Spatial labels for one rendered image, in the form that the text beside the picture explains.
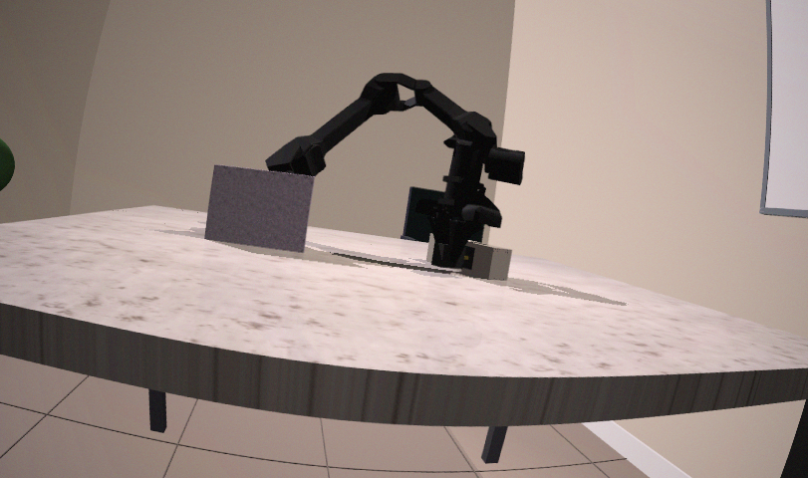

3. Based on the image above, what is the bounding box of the black two-prong charger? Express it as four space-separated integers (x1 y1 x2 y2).
431 242 468 270

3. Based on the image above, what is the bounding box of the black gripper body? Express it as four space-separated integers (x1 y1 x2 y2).
415 170 502 228

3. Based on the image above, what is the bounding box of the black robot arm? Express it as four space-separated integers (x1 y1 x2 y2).
265 73 525 185

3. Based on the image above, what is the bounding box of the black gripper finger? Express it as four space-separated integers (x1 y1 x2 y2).
427 216 449 244
449 220 484 263

